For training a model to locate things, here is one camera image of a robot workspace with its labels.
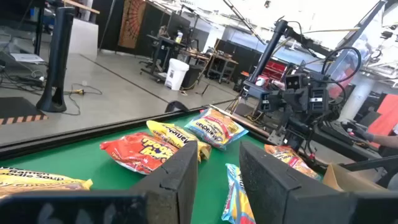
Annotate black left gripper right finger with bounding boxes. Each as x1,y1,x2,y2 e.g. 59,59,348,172
239,141,355,224

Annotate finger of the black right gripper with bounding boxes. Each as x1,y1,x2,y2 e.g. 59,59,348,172
258,90,282,113

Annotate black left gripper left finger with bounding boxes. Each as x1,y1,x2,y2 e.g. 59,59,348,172
130,140,199,224

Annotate red noodle pack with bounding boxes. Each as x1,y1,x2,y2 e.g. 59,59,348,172
99,132,180,175

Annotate person's forearm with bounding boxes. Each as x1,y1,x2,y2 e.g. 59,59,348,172
371,134,398,149

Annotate blue Maruchan noodle pack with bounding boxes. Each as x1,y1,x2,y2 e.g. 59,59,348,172
183,108,249,151
221,163,257,224

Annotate yellow Maruchan noodle pack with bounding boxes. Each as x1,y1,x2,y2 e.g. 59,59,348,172
146,119,213,163
0,166,94,199

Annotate white cup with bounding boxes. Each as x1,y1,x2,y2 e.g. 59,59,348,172
254,75,270,88

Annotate red storage bins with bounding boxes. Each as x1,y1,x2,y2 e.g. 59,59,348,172
260,58,289,82

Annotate white round column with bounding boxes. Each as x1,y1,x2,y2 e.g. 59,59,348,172
336,77,376,123

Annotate orange noodle pack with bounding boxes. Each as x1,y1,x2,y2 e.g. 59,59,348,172
264,144,322,181

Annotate person's hand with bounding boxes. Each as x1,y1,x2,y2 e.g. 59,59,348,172
348,128,376,143

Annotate wooden-top workbench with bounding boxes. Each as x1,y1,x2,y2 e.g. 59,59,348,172
205,52,240,85

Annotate black table clamp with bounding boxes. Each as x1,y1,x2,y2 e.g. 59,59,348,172
164,100,191,114

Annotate brown cardboard box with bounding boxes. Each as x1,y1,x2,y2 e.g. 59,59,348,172
322,162,390,193

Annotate black bin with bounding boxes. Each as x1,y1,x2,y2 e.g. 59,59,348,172
181,64,203,90

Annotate white trash bin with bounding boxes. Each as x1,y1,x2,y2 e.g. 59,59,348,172
164,58,190,91

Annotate black desk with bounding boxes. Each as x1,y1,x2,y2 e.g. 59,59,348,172
139,34,188,83

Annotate black monitor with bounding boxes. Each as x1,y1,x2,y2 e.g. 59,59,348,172
165,12,192,42

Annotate black floor stand column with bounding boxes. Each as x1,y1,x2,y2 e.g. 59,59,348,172
35,6,76,113

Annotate black hazard-striped floor mat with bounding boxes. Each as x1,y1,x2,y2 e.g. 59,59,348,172
0,96,49,126

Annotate sheet of paper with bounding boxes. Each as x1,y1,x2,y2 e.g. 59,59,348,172
10,52,45,64

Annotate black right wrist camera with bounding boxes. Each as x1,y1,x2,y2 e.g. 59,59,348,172
284,73,303,91

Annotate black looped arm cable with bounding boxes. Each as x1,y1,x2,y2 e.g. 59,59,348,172
321,46,363,85

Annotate black table edge frame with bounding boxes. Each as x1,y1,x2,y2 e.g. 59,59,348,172
0,106,208,160

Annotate black floor cable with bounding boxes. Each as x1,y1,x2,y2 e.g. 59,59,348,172
61,82,104,116

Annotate orange patterned wall panel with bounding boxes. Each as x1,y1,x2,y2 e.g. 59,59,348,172
118,0,147,50

